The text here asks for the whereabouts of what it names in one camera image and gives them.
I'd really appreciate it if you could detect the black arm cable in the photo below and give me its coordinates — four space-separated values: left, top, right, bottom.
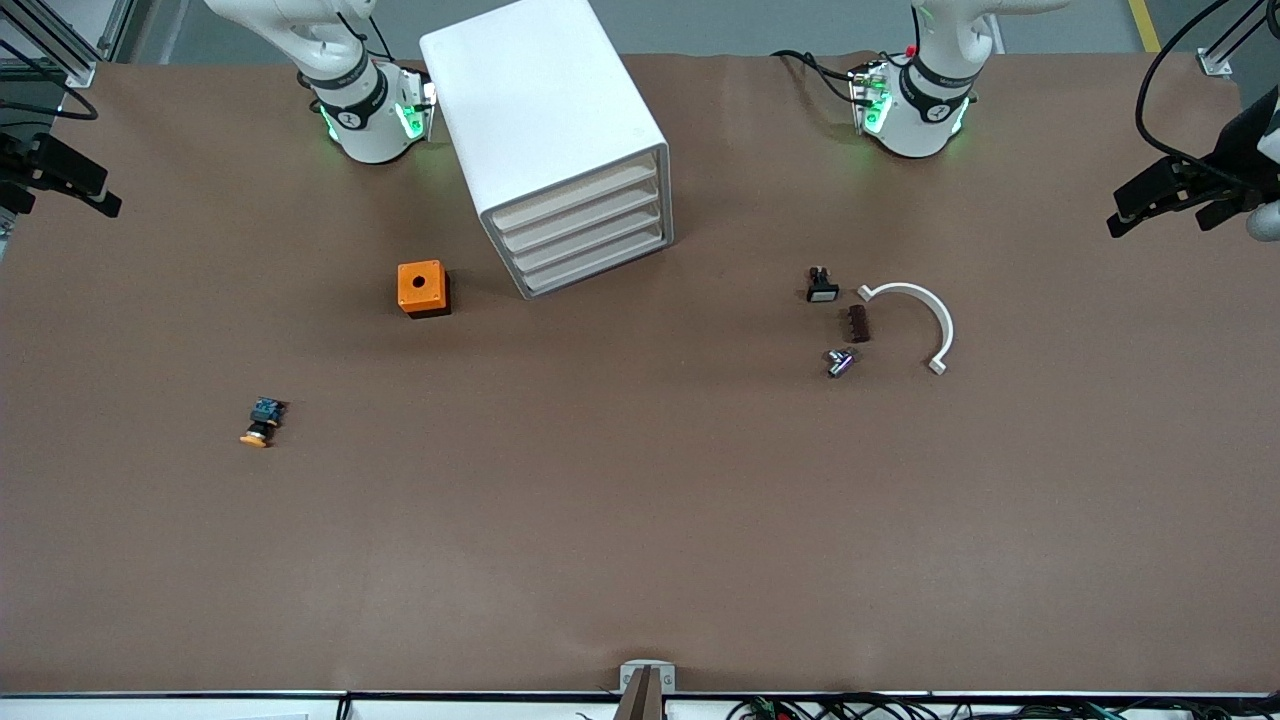
1138 0 1241 171
0 72 101 121

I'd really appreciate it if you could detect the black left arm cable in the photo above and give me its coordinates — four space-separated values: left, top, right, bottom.
1138 0 1241 171

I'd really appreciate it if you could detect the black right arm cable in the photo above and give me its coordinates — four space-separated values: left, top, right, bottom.
0 72 101 121

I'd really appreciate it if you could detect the black cable bundle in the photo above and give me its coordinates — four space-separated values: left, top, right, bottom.
728 693 1280 720

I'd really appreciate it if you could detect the orange button enclosure box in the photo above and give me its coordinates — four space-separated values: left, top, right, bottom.
397 260 453 319

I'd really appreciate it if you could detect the aluminium frame post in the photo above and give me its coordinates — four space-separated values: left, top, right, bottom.
1195 0 1280 79
0 0 136 89

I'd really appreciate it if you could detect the white curved bracket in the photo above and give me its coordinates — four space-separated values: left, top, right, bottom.
857 282 956 377

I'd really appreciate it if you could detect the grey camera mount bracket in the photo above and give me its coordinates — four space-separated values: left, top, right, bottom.
618 660 678 720

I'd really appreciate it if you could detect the black base cable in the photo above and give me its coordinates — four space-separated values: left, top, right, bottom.
772 48 863 101

